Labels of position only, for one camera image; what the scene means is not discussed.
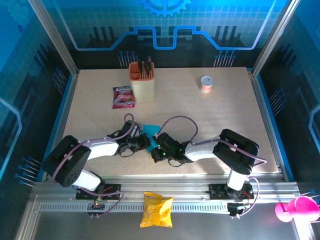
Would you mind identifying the blue cloth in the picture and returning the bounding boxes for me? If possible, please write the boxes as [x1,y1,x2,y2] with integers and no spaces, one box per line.
[140,123,161,154]

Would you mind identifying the red candy bag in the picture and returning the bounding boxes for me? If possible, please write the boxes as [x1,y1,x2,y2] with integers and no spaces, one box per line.
[111,85,136,110]

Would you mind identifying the beige utensil holder orange rim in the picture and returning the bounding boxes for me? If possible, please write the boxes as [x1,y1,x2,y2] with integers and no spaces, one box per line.
[128,61,156,104]

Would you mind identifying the yellow chips bag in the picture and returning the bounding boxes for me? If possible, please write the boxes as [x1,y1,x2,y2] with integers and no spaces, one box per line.
[139,191,175,229]

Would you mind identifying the left circuit board with LED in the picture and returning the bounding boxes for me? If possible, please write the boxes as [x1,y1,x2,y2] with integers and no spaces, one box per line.
[86,198,106,210]

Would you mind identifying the circuit board with led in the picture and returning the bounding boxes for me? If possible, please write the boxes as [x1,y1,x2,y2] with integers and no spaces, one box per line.
[226,202,251,217]
[86,198,106,210]

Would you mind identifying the short black kitchen utensil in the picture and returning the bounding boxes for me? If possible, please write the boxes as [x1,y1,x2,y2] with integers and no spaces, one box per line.
[136,59,148,76]

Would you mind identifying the right circuit board with LED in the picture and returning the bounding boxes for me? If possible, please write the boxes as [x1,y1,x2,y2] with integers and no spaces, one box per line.
[226,202,251,217]

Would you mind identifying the small orange can white lid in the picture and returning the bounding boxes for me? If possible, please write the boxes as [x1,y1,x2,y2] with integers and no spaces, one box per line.
[200,75,214,94]

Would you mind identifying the tall black kitchen utensil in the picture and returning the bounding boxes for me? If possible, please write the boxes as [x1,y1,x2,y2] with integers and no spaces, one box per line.
[146,55,154,76]

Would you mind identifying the pink plastic goblet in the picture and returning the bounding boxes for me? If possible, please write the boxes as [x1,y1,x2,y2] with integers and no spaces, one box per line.
[274,196,320,223]

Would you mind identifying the aluminium front rail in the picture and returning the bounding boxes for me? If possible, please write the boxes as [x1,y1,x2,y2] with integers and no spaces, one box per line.
[31,174,301,201]

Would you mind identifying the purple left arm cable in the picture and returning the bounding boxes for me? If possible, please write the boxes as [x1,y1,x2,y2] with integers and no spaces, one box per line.
[51,113,136,218]

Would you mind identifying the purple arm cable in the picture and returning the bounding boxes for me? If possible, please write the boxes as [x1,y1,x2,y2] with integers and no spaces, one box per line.
[158,115,268,220]
[51,113,136,218]

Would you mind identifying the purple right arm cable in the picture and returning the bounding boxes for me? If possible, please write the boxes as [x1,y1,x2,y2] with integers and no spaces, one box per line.
[158,115,268,220]

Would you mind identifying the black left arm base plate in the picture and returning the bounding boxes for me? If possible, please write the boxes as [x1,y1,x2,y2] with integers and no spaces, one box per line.
[75,183,122,200]

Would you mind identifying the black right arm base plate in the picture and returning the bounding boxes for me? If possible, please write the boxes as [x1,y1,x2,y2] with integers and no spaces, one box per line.
[208,183,255,200]

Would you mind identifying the aluminium side rail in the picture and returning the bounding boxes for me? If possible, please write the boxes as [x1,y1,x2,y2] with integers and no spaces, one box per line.
[247,68,296,182]
[41,69,81,183]

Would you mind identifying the slotted grey cable duct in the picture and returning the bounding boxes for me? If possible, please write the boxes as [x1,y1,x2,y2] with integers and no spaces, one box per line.
[39,201,232,214]

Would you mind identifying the aluminium frame post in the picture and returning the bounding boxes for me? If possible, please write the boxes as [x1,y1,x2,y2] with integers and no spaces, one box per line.
[27,0,80,76]
[251,0,303,76]

